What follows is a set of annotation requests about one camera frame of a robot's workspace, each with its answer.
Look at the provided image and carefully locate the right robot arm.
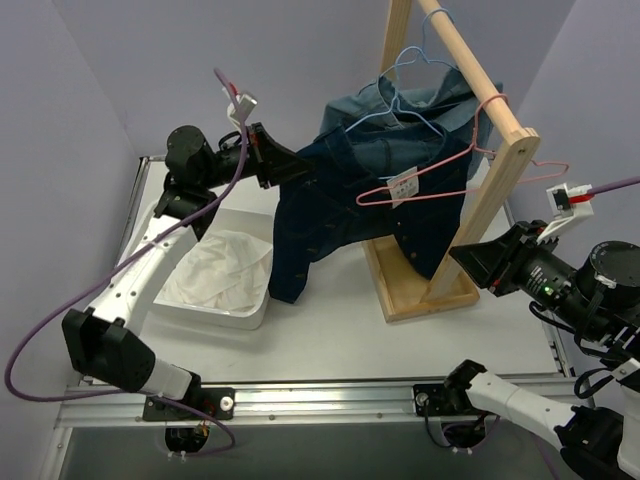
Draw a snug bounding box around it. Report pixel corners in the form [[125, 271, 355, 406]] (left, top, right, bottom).
[[443, 221, 639, 479]]

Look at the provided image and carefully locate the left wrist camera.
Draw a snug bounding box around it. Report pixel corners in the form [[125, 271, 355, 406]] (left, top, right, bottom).
[[227, 91, 258, 128]]

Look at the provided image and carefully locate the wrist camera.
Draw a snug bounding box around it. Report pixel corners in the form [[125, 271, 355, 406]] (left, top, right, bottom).
[[537, 183, 594, 244], [227, 91, 258, 128]]

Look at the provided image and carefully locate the blue wire hanger back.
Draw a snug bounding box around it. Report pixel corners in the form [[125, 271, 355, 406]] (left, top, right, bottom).
[[379, 1, 457, 90]]

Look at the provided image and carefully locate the blue wire hanger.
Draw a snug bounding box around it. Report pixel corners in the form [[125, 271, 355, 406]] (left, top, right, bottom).
[[345, 45, 442, 137], [379, 1, 457, 90]]

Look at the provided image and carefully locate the wooden clothes rack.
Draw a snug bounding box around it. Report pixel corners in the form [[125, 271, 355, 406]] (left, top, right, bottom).
[[363, 0, 540, 323]]

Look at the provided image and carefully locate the white pleated skirt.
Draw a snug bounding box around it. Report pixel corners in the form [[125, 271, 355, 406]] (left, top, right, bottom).
[[158, 230, 273, 314]]

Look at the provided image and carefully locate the blue wire hanger front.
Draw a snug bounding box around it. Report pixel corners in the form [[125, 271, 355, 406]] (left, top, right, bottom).
[[345, 45, 442, 137]]

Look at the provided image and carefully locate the aluminium mounting rail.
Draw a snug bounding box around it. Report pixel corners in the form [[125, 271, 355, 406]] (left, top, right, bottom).
[[54, 377, 591, 429]]

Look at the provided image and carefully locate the white plastic basket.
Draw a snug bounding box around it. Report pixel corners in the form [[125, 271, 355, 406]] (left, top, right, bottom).
[[151, 207, 273, 330]]

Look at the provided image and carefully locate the pink wire hanger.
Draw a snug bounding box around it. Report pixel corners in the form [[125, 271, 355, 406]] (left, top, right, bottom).
[[355, 92, 571, 207]]

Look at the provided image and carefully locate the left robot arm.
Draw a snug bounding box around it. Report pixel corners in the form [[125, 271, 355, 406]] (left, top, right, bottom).
[[62, 123, 312, 419]]

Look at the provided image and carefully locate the light blue denim skirt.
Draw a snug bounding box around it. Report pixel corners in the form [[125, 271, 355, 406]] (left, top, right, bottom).
[[320, 71, 493, 176]]

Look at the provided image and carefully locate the dark blue denim skirt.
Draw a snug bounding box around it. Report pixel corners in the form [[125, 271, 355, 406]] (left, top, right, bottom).
[[268, 126, 466, 303]]

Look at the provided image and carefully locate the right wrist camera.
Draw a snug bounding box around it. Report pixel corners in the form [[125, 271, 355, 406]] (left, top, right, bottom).
[[537, 183, 594, 244]]

